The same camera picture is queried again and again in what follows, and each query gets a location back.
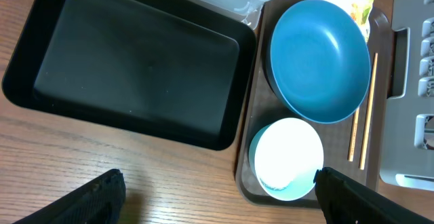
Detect left wooden chopstick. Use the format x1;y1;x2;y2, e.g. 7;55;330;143
347;108;359;162

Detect brown plastic serving tray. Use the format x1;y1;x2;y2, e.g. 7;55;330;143
235;0;394;208

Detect black plastic bin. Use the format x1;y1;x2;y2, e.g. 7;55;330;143
2;0;256;151

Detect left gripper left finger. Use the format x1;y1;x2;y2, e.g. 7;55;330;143
14;169;126;224

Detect yellow green snack wrapper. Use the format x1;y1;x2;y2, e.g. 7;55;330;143
350;0;374;43

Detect right wooden chopstick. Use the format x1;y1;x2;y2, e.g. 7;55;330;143
359;53;378;170

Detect wooden chopstick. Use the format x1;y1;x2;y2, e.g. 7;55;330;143
347;108;359;162
359;53;378;170

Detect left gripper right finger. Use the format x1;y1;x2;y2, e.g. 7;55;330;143
314;167;433;224

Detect large dark blue bowl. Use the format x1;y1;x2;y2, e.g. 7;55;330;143
267;0;372;124

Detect grey dishwasher rack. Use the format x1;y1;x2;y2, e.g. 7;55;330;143
380;0;433;191

